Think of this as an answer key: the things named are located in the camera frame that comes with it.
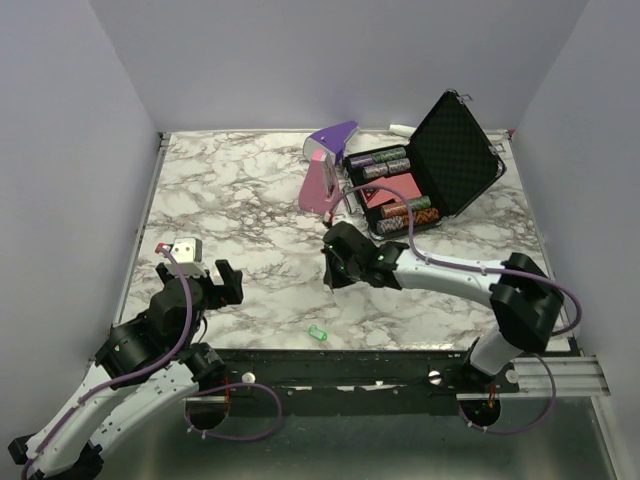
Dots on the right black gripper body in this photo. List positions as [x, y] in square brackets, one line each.
[339, 273]

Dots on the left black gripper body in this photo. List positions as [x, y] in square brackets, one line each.
[218, 296]

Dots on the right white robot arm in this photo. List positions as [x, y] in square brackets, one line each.
[524, 302]

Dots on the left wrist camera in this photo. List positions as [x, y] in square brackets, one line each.
[186, 252]

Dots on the black poker chip case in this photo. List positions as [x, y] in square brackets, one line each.
[446, 165]

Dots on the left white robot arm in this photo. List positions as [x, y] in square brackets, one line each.
[145, 365]

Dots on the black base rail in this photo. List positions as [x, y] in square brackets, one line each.
[329, 383]

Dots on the green key tag with keyring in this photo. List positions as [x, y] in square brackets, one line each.
[317, 333]

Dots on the white tube behind case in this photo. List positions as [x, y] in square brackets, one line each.
[401, 130]

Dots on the pink and purple device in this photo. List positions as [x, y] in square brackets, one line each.
[324, 150]

